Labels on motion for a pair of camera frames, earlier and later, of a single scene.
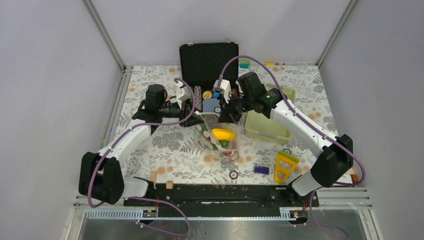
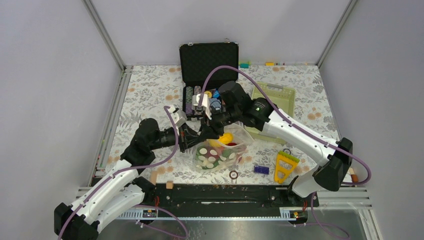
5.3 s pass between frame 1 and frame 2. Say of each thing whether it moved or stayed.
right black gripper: moved
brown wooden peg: stayed
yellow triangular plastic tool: stayed
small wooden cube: stayed
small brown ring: stayed
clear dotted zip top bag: moved
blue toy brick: stayed
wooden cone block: stayed
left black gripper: moved
